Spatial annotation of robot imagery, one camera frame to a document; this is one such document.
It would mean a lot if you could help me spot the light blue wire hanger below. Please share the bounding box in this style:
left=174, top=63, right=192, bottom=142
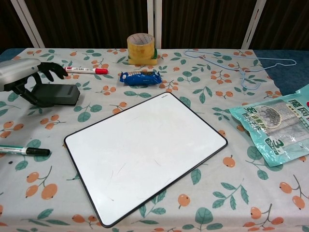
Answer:
left=184, top=50, right=297, bottom=90

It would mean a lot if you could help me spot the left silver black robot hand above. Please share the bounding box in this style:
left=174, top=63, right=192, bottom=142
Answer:
left=0, top=58, right=69, bottom=107

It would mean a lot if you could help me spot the black capped green white marker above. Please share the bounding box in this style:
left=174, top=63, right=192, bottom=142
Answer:
left=0, top=145, right=51, bottom=157

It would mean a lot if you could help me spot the yellow packing tape roll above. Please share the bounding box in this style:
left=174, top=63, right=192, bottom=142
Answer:
left=127, top=33, right=155, bottom=61

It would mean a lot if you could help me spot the white partition frame post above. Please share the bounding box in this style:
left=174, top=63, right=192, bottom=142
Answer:
left=147, top=0, right=162, bottom=49
left=11, top=0, right=45, bottom=48
left=242, top=0, right=264, bottom=50

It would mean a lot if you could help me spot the blue snack packet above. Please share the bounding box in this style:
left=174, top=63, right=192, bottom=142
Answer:
left=120, top=70, right=162, bottom=87

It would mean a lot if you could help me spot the teal cleaning cloth package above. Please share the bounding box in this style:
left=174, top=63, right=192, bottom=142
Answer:
left=228, top=83, right=309, bottom=167

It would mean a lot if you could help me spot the floral patterned tablecloth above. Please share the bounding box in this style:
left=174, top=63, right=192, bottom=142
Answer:
left=0, top=47, right=309, bottom=232

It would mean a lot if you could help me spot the grey whiteboard eraser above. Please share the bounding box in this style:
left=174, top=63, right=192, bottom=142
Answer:
left=32, top=84, right=80, bottom=107

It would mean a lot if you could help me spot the red capped white marker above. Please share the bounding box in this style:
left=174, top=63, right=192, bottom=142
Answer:
left=65, top=66, right=109, bottom=75

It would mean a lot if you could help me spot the white whiteboard with black rim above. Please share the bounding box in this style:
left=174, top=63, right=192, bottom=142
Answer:
left=64, top=91, right=228, bottom=228

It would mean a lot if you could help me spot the yellow green sponge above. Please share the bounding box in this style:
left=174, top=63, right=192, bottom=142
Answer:
left=128, top=48, right=159, bottom=65

